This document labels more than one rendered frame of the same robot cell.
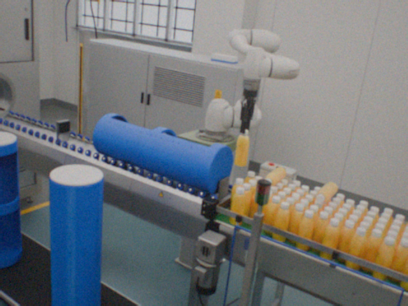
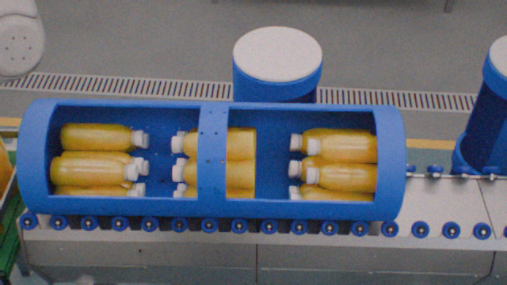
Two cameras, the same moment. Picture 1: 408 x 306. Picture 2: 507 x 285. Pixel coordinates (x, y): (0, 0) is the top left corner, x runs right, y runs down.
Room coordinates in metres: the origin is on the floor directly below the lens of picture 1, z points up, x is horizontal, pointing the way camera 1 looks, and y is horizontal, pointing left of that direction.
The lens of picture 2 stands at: (3.43, -0.16, 2.18)
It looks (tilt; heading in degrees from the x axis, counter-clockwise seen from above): 46 degrees down; 151
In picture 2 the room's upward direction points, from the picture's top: straight up
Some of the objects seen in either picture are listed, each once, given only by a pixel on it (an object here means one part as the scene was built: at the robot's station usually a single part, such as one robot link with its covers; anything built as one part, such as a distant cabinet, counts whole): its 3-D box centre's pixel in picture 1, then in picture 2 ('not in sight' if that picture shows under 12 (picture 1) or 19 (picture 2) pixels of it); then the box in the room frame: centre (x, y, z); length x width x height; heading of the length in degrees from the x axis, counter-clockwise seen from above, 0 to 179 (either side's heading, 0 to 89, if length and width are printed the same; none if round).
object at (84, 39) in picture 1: (82, 138); not in sight; (3.29, 0.99, 0.85); 0.06 x 0.06 x 1.70; 60
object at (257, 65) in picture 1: (257, 62); not in sight; (2.22, -0.22, 1.71); 0.13 x 0.11 x 0.16; 98
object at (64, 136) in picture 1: (63, 131); not in sight; (2.93, 1.02, 1.00); 0.10 x 0.04 x 0.15; 150
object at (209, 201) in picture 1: (210, 208); not in sight; (2.06, -0.07, 0.95); 0.10 x 0.07 x 0.10; 150
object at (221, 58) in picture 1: (224, 58); not in sight; (4.30, -0.11, 1.48); 0.24 x 0.12 x 0.08; 65
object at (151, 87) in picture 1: (159, 115); not in sight; (4.76, 0.54, 0.72); 2.15 x 0.54 x 1.45; 57
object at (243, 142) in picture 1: (242, 148); not in sight; (2.22, -0.21, 1.24); 0.07 x 0.07 x 0.18
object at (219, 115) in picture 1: (218, 114); not in sight; (3.01, -0.08, 1.23); 0.18 x 0.16 x 0.22; 98
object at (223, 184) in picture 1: (222, 188); not in sight; (2.25, -0.13, 0.99); 0.10 x 0.02 x 0.12; 150
